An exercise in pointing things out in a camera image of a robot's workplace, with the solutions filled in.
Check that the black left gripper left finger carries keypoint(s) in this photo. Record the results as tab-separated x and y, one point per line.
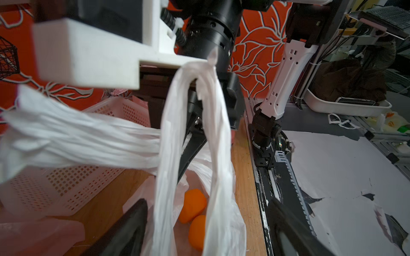
126	236

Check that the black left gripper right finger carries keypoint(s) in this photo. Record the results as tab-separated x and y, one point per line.
289	236

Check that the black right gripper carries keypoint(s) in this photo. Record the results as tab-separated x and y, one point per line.
154	87

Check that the white plastic bag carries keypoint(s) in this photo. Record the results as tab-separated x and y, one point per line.
225	227

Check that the plain pink plastic bag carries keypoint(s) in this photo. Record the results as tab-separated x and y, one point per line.
46	237

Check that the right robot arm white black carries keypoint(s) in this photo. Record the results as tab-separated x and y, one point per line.
261	45

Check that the orange fruit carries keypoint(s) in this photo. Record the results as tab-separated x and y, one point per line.
194	204
197	232

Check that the white perforated plastic basket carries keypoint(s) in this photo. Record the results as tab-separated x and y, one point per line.
73	166

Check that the white tray with dark items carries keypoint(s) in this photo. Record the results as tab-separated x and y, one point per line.
345	87

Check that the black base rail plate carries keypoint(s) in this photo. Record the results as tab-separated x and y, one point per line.
274	177

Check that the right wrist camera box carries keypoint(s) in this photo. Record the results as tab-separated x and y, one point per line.
75	53

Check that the black wire wall basket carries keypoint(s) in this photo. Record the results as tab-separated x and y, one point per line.
9	59

